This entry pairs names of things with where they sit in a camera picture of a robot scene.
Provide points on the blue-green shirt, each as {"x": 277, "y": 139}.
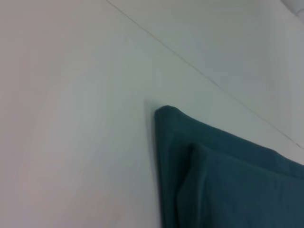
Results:
{"x": 225, "y": 178}

